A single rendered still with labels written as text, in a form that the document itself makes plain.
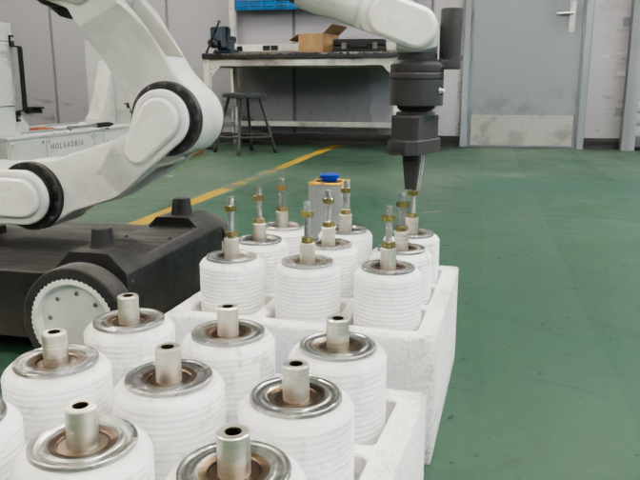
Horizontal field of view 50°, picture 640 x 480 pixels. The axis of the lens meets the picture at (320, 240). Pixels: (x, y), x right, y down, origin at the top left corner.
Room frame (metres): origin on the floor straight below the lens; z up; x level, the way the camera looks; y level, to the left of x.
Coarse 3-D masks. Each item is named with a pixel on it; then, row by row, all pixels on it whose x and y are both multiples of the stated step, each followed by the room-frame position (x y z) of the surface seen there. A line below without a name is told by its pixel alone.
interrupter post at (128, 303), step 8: (120, 296) 0.70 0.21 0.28; (128, 296) 0.71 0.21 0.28; (136, 296) 0.70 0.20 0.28; (120, 304) 0.70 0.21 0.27; (128, 304) 0.70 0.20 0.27; (136, 304) 0.70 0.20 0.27; (120, 312) 0.70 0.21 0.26; (128, 312) 0.70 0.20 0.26; (136, 312) 0.70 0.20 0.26; (120, 320) 0.70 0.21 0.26; (128, 320) 0.70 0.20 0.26; (136, 320) 0.70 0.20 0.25
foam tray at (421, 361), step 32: (448, 288) 1.07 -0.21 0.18; (192, 320) 0.93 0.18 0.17; (256, 320) 0.91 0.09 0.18; (288, 320) 0.91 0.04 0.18; (352, 320) 0.95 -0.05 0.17; (448, 320) 1.03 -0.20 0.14; (288, 352) 0.89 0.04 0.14; (416, 352) 0.84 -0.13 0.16; (448, 352) 1.05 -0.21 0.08; (416, 384) 0.84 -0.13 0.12; (448, 384) 1.08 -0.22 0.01
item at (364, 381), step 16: (384, 352) 0.63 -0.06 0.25; (320, 368) 0.59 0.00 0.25; (336, 368) 0.59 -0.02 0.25; (352, 368) 0.59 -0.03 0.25; (368, 368) 0.60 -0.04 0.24; (384, 368) 0.61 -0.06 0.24; (336, 384) 0.59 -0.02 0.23; (352, 384) 0.59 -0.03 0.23; (368, 384) 0.59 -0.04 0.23; (384, 384) 0.62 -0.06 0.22; (352, 400) 0.59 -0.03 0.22; (368, 400) 0.59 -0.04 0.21; (384, 400) 0.62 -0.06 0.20; (368, 416) 0.59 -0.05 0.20; (384, 416) 0.62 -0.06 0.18; (368, 432) 0.59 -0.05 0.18
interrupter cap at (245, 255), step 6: (210, 252) 1.01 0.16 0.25; (216, 252) 1.01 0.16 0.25; (222, 252) 1.01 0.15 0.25; (240, 252) 1.02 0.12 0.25; (246, 252) 1.01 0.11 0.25; (252, 252) 1.01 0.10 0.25; (210, 258) 0.97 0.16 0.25; (216, 258) 0.98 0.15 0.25; (222, 258) 0.99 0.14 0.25; (240, 258) 0.98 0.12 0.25; (246, 258) 0.98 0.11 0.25; (252, 258) 0.98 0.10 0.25
